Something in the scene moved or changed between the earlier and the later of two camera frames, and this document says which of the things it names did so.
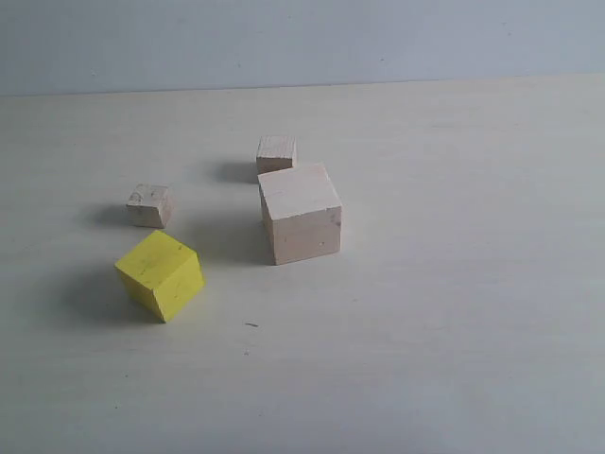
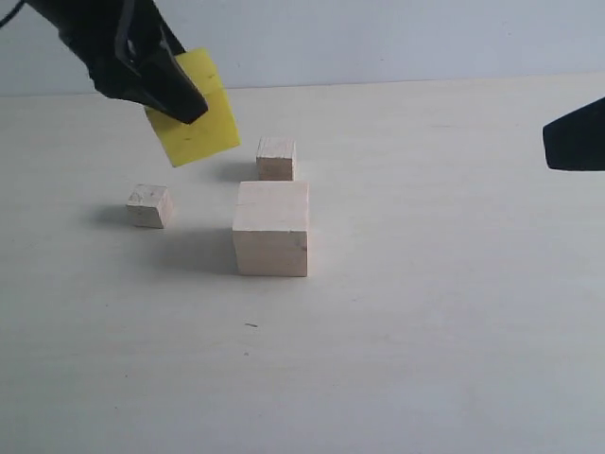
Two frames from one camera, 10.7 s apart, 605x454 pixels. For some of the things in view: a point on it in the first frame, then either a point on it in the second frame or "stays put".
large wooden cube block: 303,211 -> 270,228
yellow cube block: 163,273 -> 215,130
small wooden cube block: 150,204 stays put
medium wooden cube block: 275,152 stays put
